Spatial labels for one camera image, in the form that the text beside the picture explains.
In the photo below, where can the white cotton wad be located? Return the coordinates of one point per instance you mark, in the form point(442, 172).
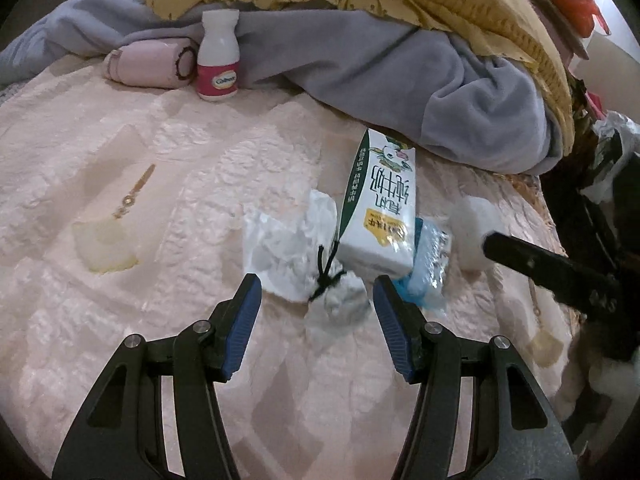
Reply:
point(472, 225)

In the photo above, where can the white bottle pink label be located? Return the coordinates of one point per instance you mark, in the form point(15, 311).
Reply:
point(217, 45)

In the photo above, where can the grey fleece blanket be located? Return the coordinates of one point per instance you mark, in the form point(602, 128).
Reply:
point(350, 60)

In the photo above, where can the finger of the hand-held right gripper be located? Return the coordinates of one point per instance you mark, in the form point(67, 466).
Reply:
point(530, 262)

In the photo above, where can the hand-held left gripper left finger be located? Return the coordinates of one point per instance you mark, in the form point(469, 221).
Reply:
point(243, 320)

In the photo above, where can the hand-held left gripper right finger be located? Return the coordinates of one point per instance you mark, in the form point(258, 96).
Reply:
point(394, 322)

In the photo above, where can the pink quilted bedspread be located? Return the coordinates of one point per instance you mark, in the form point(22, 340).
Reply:
point(150, 160)

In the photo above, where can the white tissue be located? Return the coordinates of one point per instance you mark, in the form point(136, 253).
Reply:
point(280, 250)

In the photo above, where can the pink rolled cloth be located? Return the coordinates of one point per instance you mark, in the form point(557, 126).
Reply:
point(145, 62)

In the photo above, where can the crumpled clear plastic bag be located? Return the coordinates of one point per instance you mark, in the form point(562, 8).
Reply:
point(617, 150)

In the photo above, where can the blue plastic packet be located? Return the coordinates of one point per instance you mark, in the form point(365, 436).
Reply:
point(426, 260)

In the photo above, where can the white milk carton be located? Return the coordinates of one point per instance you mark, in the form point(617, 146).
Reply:
point(380, 210)

